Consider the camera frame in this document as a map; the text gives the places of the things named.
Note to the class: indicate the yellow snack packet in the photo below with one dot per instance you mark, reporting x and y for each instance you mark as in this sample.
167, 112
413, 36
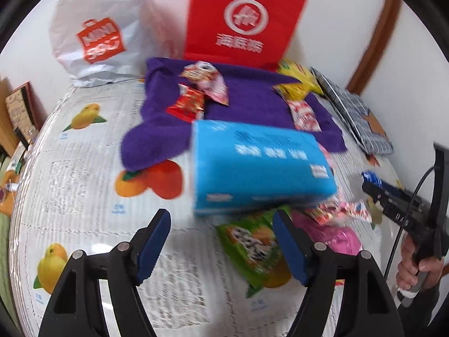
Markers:
291, 91

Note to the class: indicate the large pink snack packet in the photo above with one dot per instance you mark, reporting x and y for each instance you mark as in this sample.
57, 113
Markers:
333, 238

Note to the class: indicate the fruit print tablecloth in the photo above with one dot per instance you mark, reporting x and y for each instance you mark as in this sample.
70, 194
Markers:
70, 182

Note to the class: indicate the blue tissue pack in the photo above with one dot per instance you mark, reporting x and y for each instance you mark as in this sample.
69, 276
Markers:
252, 168

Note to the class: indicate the brown wooden door frame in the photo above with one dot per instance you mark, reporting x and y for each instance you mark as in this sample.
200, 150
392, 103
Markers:
375, 42

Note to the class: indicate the white red strip snack packet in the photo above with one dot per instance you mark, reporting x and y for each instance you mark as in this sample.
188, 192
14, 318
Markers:
336, 212

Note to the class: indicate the person's right forearm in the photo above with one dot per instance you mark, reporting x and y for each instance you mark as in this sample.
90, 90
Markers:
421, 316

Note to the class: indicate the pink white strawberry snack packet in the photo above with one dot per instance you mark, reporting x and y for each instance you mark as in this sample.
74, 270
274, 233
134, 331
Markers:
304, 116

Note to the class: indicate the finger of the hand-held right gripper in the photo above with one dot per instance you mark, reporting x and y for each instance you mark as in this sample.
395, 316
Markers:
375, 191

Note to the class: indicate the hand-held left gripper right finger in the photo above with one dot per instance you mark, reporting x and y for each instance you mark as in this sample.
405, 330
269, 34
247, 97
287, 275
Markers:
291, 249

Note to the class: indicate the purple towel covered tray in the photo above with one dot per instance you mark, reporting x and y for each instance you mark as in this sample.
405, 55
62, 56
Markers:
245, 94

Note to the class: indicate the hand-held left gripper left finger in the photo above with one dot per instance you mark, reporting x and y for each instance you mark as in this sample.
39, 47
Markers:
152, 249

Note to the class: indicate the red orange snack packet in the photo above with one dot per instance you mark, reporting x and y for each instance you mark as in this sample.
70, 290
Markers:
187, 105

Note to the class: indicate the white plastic bag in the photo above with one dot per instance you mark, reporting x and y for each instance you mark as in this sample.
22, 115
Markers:
105, 7

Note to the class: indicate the small green white box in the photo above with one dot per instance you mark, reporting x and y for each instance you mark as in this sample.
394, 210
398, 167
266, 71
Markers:
17, 158

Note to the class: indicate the red white panda snack packet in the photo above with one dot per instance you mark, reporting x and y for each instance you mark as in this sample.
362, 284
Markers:
208, 80

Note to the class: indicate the patterned book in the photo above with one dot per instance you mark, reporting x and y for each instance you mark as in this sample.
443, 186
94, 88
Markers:
21, 108

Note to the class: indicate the yellow chips bag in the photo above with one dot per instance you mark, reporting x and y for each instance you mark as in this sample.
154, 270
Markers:
294, 68

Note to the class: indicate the folded checkered cloth with star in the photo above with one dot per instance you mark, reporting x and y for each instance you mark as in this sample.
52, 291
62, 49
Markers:
364, 119

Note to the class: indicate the person's right hand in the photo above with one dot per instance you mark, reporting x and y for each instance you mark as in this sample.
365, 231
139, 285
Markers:
407, 266

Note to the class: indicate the blue snack packet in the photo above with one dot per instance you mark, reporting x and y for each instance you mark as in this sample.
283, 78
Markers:
372, 177

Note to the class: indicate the green snack packet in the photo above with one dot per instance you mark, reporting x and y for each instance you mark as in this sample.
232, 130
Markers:
252, 245

